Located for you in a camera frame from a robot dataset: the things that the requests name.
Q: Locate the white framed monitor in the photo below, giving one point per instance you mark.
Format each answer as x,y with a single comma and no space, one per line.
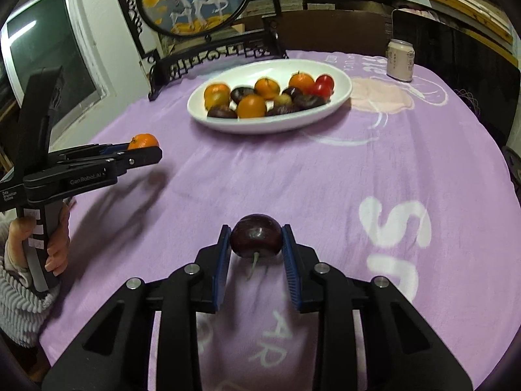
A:
49,44

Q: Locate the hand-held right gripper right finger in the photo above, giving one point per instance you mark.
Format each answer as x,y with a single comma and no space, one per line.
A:
292,273

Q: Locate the person's left forearm grey sleeve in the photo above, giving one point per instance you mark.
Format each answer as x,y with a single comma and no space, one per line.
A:
20,313

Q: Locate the white oval plate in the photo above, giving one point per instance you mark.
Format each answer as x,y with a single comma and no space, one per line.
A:
340,89

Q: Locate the black round stool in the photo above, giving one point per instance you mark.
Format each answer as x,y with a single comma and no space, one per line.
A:
513,169

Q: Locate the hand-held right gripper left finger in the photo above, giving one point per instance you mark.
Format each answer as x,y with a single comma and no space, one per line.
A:
219,273

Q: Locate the person's left hand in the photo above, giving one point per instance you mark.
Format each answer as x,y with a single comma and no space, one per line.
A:
59,248

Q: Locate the pale pink drink can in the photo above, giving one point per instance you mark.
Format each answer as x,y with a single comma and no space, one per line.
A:
400,63

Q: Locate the brown wooden board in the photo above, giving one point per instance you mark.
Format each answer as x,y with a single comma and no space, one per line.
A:
325,28

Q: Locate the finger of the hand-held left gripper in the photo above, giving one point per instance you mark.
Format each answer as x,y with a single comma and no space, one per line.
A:
93,149
142,158

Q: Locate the purple printed blanket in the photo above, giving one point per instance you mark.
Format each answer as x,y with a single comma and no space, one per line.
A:
325,179

